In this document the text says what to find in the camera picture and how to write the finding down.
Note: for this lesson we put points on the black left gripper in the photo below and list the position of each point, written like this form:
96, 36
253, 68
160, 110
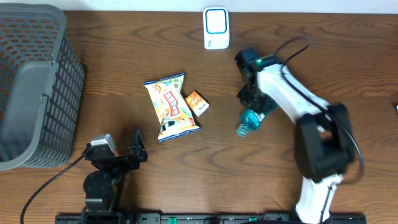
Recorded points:
139, 152

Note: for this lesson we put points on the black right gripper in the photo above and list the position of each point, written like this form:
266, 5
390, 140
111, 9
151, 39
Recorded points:
268, 101

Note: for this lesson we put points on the teal mouthwash bottle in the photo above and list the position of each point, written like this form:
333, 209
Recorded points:
251, 121

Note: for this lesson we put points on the yellow snack chip bag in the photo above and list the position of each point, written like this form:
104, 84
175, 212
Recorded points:
174, 115

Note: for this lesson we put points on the small orange snack packet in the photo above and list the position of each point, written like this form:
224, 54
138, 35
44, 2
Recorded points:
197, 103

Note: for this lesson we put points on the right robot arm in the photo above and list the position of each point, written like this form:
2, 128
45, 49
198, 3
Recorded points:
323, 146

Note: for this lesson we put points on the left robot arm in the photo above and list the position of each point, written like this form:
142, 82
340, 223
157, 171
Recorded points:
104, 187

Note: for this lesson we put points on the white barcode scanner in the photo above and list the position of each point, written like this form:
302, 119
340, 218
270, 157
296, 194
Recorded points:
216, 28

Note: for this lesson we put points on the grey plastic mesh basket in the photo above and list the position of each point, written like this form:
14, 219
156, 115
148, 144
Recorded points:
42, 83

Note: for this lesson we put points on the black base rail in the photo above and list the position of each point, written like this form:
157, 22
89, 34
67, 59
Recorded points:
155, 218

